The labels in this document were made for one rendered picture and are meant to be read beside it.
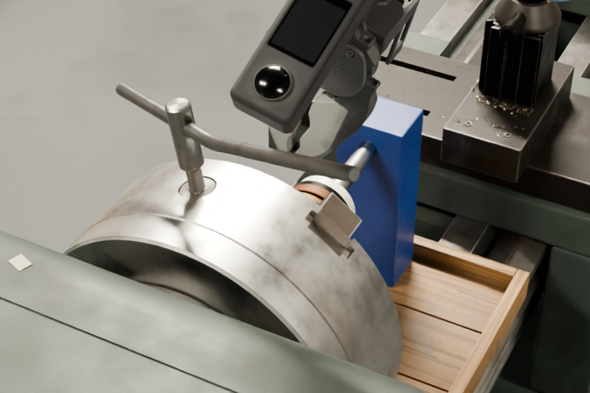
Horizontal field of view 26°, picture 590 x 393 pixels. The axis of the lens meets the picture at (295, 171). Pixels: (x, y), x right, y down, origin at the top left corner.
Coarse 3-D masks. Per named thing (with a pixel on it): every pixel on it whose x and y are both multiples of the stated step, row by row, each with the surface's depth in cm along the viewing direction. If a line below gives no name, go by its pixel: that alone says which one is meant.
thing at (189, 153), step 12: (168, 108) 106; (180, 108) 106; (168, 120) 107; (180, 120) 106; (192, 120) 107; (180, 132) 107; (180, 144) 108; (192, 144) 108; (180, 156) 108; (192, 156) 108; (180, 168) 110; (192, 168) 109; (192, 180) 110; (192, 192) 111
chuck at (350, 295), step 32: (128, 192) 116; (160, 192) 112; (224, 192) 110; (256, 192) 111; (288, 192) 111; (224, 224) 107; (256, 224) 108; (288, 224) 109; (288, 256) 107; (320, 256) 108; (352, 256) 111; (320, 288) 107; (352, 288) 109; (384, 288) 113; (352, 320) 109; (384, 320) 112; (352, 352) 108; (384, 352) 113
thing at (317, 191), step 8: (296, 184) 132; (304, 184) 131; (312, 184) 130; (320, 184) 130; (304, 192) 130; (312, 192) 129; (320, 192) 129; (328, 192) 130; (336, 192) 130; (320, 200) 128; (344, 200) 130
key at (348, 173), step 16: (128, 96) 113; (144, 96) 112; (160, 112) 109; (192, 128) 106; (208, 144) 104; (224, 144) 102; (240, 144) 100; (256, 160) 98; (272, 160) 96; (288, 160) 94; (304, 160) 93; (320, 160) 91; (336, 176) 89; (352, 176) 88
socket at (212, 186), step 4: (204, 180) 112; (208, 180) 112; (184, 184) 112; (188, 184) 112; (208, 184) 112; (212, 184) 111; (184, 188) 112; (188, 188) 112; (208, 188) 111; (212, 188) 111; (180, 192) 111; (184, 192) 111; (188, 192) 111; (200, 192) 111; (204, 192) 111; (208, 192) 110; (184, 196) 110; (188, 196) 110; (192, 196) 110; (196, 196) 110; (200, 196) 110
